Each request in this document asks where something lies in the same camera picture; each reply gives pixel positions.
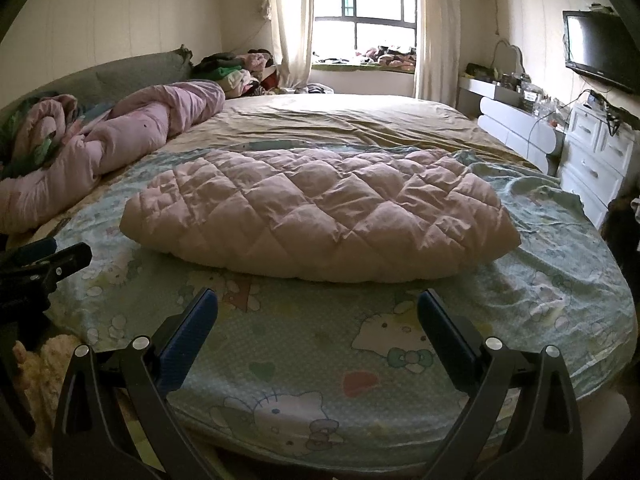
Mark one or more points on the cloud shaped mirror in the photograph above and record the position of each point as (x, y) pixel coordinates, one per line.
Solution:
(509, 60)

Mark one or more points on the cluster of cosmetic bottles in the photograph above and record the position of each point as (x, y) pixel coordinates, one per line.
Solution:
(535, 95)

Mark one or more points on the pile of mixed clothes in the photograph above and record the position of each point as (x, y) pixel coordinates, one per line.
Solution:
(230, 72)

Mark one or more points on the white chest of drawers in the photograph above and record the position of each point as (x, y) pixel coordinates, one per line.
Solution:
(595, 165)

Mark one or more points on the pale green cartoon print blanket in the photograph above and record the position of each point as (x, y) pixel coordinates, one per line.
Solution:
(350, 360)

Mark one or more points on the small heap of dark clothes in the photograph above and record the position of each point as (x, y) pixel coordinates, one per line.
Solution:
(315, 89)

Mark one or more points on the white dressing table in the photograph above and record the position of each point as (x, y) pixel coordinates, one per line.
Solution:
(510, 125)

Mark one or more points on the pink rolled duvet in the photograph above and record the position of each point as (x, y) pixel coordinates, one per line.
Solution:
(125, 135)

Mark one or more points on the black flat television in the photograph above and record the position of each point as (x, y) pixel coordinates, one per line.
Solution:
(600, 50)

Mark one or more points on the dark hanging clothes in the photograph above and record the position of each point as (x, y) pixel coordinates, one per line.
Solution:
(620, 230)

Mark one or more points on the grey padded headboard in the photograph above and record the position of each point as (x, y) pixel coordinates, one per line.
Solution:
(125, 75)

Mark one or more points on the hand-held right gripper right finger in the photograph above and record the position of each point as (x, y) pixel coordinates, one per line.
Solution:
(445, 332)

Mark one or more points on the window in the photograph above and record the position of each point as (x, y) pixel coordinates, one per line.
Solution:
(370, 5)

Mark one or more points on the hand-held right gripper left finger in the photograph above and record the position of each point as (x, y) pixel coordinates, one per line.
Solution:
(192, 332)

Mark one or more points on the beige bed sheet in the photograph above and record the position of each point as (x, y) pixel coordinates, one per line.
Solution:
(350, 120)

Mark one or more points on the cream curtain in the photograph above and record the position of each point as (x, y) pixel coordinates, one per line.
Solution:
(437, 30)
(292, 20)

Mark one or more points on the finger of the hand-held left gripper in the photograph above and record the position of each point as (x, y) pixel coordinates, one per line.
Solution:
(30, 255)
(65, 260)

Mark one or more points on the pink quilted jacket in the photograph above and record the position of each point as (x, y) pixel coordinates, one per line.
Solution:
(320, 210)

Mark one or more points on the heap of pink clothes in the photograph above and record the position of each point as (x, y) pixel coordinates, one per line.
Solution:
(390, 57)

